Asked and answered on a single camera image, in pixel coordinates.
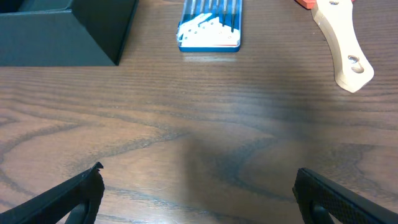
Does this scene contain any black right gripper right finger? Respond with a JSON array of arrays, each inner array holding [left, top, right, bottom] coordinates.
[[292, 168, 397, 224]]

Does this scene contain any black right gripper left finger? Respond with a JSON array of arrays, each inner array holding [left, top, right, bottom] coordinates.
[[1, 162, 105, 224]]

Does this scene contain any orange scraper wooden handle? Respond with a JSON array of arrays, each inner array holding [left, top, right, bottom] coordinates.
[[297, 0, 374, 93]]

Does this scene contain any blue screwdriver set case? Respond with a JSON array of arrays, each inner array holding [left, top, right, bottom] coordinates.
[[176, 0, 243, 52]]

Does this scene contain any dark green open box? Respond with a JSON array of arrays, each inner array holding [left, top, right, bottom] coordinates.
[[1, 0, 139, 67]]

